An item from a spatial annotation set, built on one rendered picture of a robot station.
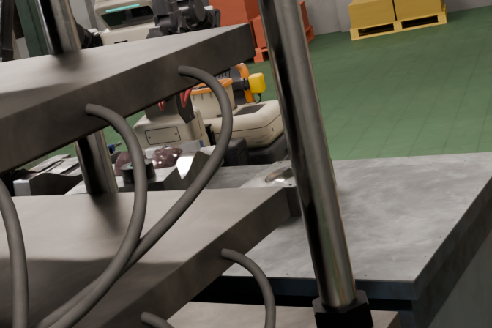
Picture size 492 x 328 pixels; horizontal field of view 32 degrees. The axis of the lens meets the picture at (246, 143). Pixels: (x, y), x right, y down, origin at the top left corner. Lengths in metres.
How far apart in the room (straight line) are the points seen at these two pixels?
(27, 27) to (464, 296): 7.14
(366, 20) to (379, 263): 8.75
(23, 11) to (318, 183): 7.40
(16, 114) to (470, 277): 1.19
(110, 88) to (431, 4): 9.29
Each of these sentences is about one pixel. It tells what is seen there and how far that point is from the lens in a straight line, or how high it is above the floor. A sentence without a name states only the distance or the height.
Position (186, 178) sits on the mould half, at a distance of 2.14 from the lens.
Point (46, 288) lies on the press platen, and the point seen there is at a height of 1.04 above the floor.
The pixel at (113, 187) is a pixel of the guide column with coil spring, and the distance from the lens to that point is 1.49.
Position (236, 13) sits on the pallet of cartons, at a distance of 10.08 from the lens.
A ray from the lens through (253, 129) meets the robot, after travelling 2.99.
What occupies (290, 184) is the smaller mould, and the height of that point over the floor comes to 0.87.
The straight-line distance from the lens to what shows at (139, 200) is 0.85.
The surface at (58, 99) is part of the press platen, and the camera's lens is 0.90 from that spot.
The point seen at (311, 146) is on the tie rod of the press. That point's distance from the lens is 1.25.
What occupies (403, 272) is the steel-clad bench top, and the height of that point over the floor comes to 0.80.
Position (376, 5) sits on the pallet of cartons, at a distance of 10.19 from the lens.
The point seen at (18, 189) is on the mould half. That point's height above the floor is 0.91.
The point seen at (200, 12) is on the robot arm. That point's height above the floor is 1.23.
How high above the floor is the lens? 1.40
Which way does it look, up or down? 13 degrees down
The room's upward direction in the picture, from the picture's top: 13 degrees counter-clockwise
